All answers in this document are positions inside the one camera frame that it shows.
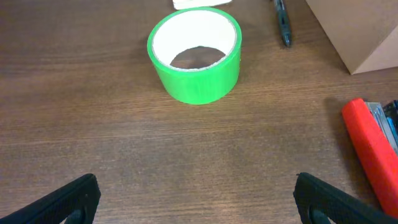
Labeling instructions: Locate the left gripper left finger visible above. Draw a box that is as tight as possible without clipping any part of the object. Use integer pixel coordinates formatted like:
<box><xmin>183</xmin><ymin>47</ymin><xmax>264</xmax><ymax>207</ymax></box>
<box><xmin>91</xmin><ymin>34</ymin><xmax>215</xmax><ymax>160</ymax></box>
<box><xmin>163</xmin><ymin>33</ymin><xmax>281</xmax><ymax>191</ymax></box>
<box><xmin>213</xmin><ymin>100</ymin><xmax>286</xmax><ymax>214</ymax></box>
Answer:
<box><xmin>1</xmin><ymin>174</ymin><xmax>101</xmax><ymax>224</ymax></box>

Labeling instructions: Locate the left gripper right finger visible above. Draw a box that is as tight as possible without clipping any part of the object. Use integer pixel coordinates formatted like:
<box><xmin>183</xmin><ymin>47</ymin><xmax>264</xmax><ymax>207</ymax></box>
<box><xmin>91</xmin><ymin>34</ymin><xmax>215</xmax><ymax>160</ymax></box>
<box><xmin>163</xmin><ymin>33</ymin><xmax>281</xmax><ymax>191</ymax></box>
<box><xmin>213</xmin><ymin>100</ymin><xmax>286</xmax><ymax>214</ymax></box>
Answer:
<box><xmin>293</xmin><ymin>172</ymin><xmax>397</xmax><ymax>224</ymax></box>

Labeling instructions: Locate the orange black stapler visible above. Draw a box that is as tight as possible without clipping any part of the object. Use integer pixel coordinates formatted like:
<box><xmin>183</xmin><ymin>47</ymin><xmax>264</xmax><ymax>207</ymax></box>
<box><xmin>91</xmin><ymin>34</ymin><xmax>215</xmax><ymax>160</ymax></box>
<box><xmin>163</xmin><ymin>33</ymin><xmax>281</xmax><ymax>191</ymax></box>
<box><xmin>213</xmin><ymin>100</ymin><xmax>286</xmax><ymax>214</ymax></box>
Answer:
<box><xmin>342</xmin><ymin>98</ymin><xmax>397</xmax><ymax>218</ymax></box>

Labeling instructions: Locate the brown cardboard box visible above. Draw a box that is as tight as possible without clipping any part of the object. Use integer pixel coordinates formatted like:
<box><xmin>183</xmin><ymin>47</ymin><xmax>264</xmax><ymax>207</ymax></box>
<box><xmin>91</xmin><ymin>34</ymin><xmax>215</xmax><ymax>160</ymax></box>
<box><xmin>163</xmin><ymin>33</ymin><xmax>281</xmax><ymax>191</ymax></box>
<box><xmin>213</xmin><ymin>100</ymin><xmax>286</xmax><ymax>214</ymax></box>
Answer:
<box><xmin>307</xmin><ymin>0</ymin><xmax>397</xmax><ymax>75</ymax></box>

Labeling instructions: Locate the green tape roll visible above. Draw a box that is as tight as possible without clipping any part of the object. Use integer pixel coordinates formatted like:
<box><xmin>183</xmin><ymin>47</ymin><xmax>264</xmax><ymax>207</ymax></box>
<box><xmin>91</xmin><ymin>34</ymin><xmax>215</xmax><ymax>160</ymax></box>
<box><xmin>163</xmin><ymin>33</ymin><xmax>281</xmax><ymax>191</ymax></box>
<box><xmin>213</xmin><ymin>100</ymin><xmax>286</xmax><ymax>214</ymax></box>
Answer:
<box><xmin>147</xmin><ymin>7</ymin><xmax>243</xmax><ymax>105</ymax></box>

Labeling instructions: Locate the yellow sticky note pad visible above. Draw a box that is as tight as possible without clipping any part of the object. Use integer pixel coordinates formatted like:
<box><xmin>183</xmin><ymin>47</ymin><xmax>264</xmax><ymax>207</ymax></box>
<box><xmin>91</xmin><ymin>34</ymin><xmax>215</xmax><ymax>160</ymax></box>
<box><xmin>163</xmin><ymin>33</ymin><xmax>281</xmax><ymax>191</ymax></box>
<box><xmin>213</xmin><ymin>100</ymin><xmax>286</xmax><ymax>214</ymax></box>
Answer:
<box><xmin>172</xmin><ymin>0</ymin><xmax>233</xmax><ymax>10</ymax></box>

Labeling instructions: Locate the black pen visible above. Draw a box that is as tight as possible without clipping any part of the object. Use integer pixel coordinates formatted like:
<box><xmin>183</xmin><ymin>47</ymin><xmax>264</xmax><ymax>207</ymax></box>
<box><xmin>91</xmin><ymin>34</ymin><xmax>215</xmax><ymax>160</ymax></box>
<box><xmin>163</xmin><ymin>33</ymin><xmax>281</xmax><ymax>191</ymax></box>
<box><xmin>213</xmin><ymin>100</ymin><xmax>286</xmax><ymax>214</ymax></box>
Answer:
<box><xmin>273</xmin><ymin>0</ymin><xmax>292</xmax><ymax>47</ymax></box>

